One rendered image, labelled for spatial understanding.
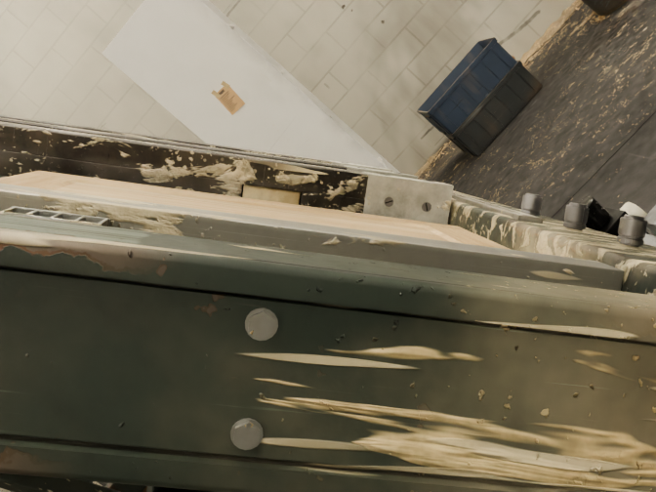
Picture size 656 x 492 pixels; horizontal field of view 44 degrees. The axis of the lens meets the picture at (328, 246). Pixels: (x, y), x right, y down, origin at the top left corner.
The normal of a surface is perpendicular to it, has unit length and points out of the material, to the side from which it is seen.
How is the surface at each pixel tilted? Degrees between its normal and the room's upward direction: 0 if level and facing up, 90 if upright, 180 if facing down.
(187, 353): 90
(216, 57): 90
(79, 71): 90
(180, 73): 90
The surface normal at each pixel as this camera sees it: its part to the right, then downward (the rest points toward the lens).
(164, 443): 0.11, 0.14
